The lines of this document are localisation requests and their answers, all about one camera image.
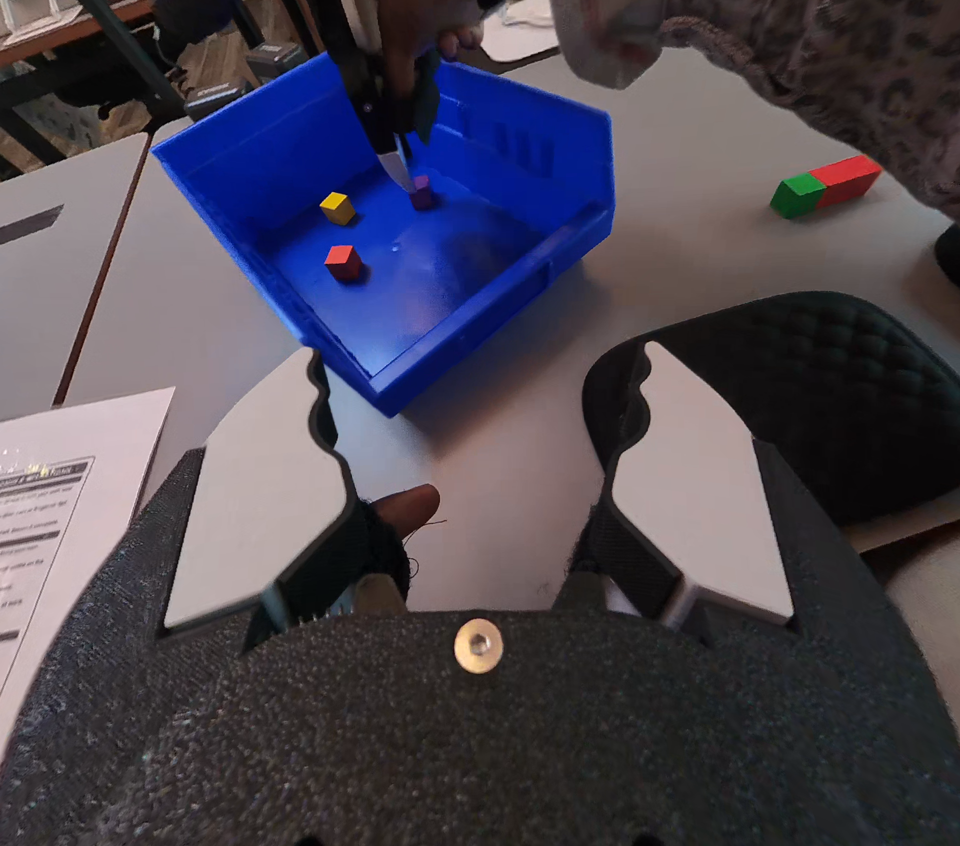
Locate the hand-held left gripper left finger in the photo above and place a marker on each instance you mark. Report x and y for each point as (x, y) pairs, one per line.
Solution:
(247, 501)

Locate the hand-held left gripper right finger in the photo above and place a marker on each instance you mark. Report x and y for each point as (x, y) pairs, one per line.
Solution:
(705, 486)

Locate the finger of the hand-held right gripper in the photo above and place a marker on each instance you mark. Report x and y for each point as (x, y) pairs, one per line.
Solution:
(394, 170)
(406, 153)

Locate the purple wooden cube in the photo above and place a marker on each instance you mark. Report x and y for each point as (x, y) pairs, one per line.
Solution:
(424, 195)

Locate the blue plastic bin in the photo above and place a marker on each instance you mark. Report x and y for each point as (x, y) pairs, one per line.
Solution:
(450, 276)

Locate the red wooden cube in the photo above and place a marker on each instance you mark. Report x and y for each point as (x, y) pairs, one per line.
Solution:
(343, 263)
(847, 180)

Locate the yellow wooden cube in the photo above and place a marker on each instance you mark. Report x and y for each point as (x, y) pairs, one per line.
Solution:
(337, 209)

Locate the black power adapter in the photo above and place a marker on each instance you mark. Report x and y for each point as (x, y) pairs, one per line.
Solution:
(216, 98)
(277, 63)

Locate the brown wooden table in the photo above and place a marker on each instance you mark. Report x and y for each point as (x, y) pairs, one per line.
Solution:
(112, 10)

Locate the black quilted chair pad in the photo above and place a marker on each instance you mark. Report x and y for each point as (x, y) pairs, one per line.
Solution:
(825, 396)
(951, 257)

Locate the white mat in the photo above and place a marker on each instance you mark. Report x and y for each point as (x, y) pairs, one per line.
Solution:
(525, 40)

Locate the white printed paper sheet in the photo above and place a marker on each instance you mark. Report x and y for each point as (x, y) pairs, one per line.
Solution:
(82, 456)

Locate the green wooden cube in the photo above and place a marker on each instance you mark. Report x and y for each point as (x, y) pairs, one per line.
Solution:
(796, 198)

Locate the black tape strip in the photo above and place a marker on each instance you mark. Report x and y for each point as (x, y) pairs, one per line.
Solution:
(30, 225)

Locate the white frame stand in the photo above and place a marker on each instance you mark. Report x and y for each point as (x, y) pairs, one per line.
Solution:
(34, 10)

